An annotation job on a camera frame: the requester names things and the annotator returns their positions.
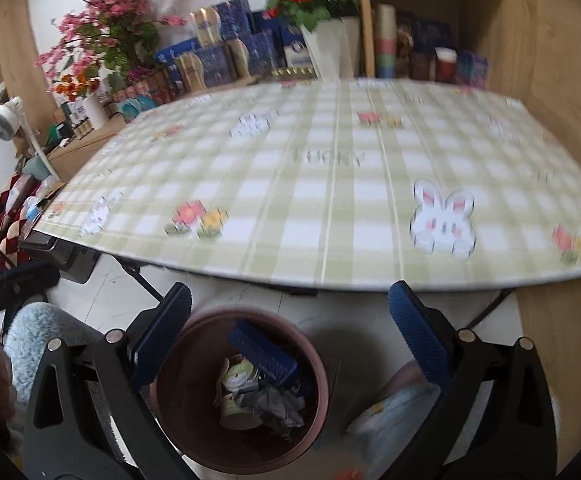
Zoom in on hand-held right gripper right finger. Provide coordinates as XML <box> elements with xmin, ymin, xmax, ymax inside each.
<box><xmin>388</xmin><ymin>280</ymin><xmax>557</xmax><ymax>480</ymax></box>

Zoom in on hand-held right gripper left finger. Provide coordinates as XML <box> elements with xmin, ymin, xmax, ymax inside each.
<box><xmin>22</xmin><ymin>281</ymin><xmax>194</xmax><ymax>480</ymax></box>

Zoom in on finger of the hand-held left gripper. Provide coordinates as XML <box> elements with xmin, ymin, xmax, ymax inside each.
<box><xmin>0</xmin><ymin>260</ymin><xmax>61</xmax><ymax>311</ymax></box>

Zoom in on white green wrapper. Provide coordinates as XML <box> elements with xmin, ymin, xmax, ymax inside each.
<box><xmin>218</xmin><ymin>354</ymin><xmax>264</xmax><ymax>395</ymax></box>

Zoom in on dark blue cardboard box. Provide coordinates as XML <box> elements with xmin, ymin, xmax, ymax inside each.
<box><xmin>227</xmin><ymin>319</ymin><xmax>301</xmax><ymax>387</ymax></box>

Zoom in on pink brown bin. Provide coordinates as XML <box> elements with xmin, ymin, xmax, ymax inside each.
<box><xmin>154</xmin><ymin>308</ymin><xmax>330</xmax><ymax>472</ymax></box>

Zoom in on person's left hand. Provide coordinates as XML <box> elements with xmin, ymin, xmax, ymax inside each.
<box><xmin>0</xmin><ymin>327</ymin><xmax>18</xmax><ymax>406</ymax></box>

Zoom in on black folding table leg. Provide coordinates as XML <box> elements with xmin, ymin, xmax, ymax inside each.
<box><xmin>471</xmin><ymin>287</ymin><xmax>516</xmax><ymax>328</ymax></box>
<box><xmin>115</xmin><ymin>257</ymin><xmax>176</xmax><ymax>308</ymax></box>

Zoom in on grey fluffy garment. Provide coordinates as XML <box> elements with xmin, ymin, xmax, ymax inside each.
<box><xmin>3</xmin><ymin>302</ymin><xmax>108</xmax><ymax>411</ymax></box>

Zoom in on black box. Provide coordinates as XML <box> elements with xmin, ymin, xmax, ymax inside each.
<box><xmin>19</xmin><ymin>232</ymin><xmax>102</xmax><ymax>285</ymax></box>

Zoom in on light blue fluffy garment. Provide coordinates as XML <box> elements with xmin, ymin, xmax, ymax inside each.
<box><xmin>343</xmin><ymin>360</ymin><xmax>444</xmax><ymax>466</ymax></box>

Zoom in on pale green cup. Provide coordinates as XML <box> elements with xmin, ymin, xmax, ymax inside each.
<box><xmin>23</xmin><ymin>155</ymin><xmax>54</xmax><ymax>181</ymax></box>

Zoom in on wooden sideboard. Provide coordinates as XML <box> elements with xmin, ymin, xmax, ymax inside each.
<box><xmin>45</xmin><ymin>122</ymin><xmax>128</xmax><ymax>181</ymax></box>

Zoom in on green checkered bunny tablecloth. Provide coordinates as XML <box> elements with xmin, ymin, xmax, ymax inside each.
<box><xmin>30</xmin><ymin>77</ymin><xmax>581</xmax><ymax>293</ymax></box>

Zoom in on white fan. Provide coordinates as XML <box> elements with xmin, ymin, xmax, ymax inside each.
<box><xmin>0</xmin><ymin>97</ymin><xmax>38</xmax><ymax>143</ymax></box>

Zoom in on white vase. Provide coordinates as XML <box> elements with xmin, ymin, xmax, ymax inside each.
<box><xmin>81</xmin><ymin>92</ymin><xmax>110</xmax><ymax>130</ymax></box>

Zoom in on orange flowers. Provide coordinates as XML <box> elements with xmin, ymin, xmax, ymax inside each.
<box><xmin>53</xmin><ymin>74</ymin><xmax>102</xmax><ymax>102</ymax></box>

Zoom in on dark red patterned box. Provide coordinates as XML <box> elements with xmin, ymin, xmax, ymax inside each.
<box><xmin>113</xmin><ymin>66</ymin><xmax>181</xmax><ymax>107</ymax></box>

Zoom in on dark brown glass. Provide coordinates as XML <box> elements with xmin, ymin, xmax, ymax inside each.
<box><xmin>411</xmin><ymin>52</ymin><xmax>435</xmax><ymax>81</ymax></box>

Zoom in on red paper cup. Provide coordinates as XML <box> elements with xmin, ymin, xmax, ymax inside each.
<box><xmin>435</xmin><ymin>47</ymin><xmax>457</xmax><ymax>83</ymax></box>

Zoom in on purple box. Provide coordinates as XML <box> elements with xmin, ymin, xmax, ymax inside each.
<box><xmin>457</xmin><ymin>50</ymin><xmax>489</xmax><ymax>88</ymax></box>

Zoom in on group of blue gold boxes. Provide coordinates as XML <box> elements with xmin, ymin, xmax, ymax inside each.
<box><xmin>155</xmin><ymin>0</ymin><xmax>306</xmax><ymax>93</ymax></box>

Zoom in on gold foil tray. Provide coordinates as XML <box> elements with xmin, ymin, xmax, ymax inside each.
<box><xmin>270</xmin><ymin>66</ymin><xmax>317</xmax><ymax>81</ymax></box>

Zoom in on stack of pastel cups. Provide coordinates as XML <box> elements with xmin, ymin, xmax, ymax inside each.
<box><xmin>375</xmin><ymin>4</ymin><xmax>397</xmax><ymax>80</ymax></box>

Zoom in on pink blossom plant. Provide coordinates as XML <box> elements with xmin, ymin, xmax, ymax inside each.
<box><xmin>35</xmin><ymin>0</ymin><xmax>188</xmax><ymax>91</ymax></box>

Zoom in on dark blue printed box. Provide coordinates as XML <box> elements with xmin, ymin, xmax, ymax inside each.
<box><xmin>413</xmin><ymin>17</ymin><xmax>451</xmax><ymax>53</ymax></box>

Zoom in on white blue carton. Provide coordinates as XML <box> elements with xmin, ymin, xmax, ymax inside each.
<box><xmin>281</xmin><ymin>27</ymin><xmax>317</xmax><ymax>70</ymax></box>

